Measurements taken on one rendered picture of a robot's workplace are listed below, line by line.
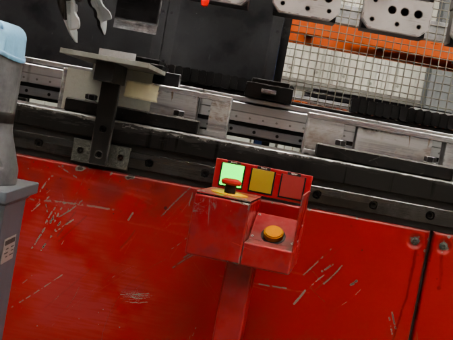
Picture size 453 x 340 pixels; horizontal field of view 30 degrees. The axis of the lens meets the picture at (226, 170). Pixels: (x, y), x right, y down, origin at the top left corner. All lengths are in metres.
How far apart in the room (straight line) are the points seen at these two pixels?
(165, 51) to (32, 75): 0.42
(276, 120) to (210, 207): 0.65
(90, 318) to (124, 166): 0.34
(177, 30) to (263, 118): 0.45
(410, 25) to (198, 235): 0.70
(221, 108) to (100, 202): 0.35
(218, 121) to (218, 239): 0.42
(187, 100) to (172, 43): 0.57
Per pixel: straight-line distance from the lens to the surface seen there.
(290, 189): 1.70
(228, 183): 1.61
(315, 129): 1.91
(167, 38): 2.47
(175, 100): 1.92
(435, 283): 1.85
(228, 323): 1.65
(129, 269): 1.84
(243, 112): 2.17
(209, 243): 1.58
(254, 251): 1.56
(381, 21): 1.92
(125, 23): 1.98
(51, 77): 2.25
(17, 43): 1.21
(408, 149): 1.94
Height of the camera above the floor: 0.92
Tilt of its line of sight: 3 degrees down
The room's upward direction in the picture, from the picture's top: 10 degrees clockwise
